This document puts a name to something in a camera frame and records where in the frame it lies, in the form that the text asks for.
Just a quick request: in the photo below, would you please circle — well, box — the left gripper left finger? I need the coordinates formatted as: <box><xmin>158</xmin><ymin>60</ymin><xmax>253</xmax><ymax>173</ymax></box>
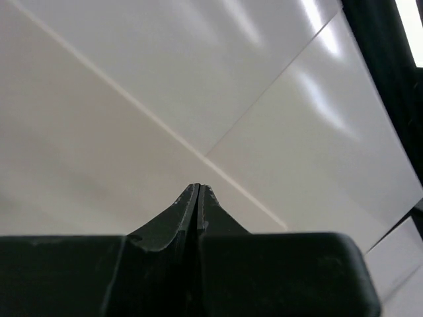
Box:
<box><xmin>1</xmin><ymin>184</ymin><xmax>200</xmax><ymax>316</ymax></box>

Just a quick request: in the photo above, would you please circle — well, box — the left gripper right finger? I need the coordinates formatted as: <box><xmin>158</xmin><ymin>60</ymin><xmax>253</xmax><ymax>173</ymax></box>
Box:
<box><xmin>198</xmin><ymin>186</ymin><xmax>381</xmax><ymax>316</ymax></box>

